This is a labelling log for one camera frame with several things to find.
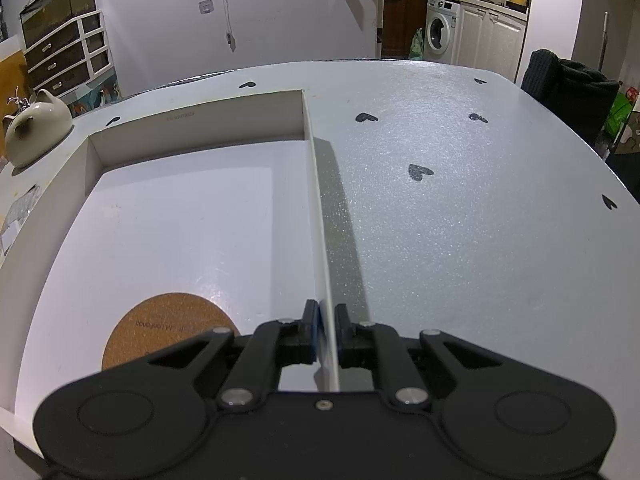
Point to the glass fish tank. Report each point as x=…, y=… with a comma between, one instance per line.
x=55, y=5

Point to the cat-shaped ceramic pot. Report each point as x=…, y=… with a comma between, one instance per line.
x=40, y=130

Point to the dark chair with black cloth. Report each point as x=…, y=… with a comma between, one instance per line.
x=565, y=90

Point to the round cork coaster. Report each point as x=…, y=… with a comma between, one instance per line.
x=160, y=320

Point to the white wall socket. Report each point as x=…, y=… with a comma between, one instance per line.
x=206, y=6

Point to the white kitchen cabinet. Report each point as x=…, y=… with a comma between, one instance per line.
x=490, y=40

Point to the large green bag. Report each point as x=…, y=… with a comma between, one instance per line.
x=617, y=110

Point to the wooden board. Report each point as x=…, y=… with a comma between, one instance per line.
x=12, y=77

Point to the small green plastic bag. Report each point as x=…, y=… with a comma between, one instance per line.
x=416, y=44

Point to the white washing machine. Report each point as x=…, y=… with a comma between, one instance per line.
x=442, y=30

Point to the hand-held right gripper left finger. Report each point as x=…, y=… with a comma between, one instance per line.
x=312, y=322

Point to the white drawer cabinet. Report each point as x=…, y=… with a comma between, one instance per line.
x=60, y=55

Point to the white cardboard box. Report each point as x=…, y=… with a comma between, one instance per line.
x=175, y=220

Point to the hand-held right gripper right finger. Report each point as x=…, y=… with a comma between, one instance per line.
x=340, y=327

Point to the white pole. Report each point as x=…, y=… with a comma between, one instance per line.
x=603, y=35

